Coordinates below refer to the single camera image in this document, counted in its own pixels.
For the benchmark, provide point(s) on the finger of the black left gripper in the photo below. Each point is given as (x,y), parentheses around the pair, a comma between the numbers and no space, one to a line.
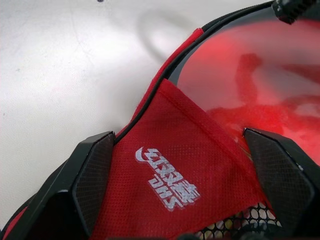
(287,11)

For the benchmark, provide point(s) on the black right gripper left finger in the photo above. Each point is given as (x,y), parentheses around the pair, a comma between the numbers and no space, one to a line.
(65,200)

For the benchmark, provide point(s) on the black and red paddle case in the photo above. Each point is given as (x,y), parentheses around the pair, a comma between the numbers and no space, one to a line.
(162,120)

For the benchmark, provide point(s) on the red table tennis paddle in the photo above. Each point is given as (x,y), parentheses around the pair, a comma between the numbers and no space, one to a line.
(250,80)

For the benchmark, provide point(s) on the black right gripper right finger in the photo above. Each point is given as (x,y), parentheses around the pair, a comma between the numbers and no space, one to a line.
(287,187)

